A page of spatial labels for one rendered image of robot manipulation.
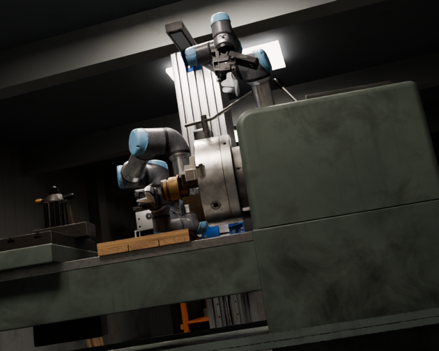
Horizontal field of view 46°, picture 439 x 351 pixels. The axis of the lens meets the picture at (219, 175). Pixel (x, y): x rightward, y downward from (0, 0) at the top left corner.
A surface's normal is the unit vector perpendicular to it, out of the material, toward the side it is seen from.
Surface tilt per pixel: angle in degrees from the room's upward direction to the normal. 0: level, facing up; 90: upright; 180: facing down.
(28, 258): 90
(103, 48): 90
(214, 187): 110
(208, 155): 67
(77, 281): 90
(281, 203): 90
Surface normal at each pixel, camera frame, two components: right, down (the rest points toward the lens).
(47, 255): -0.09, -0.21
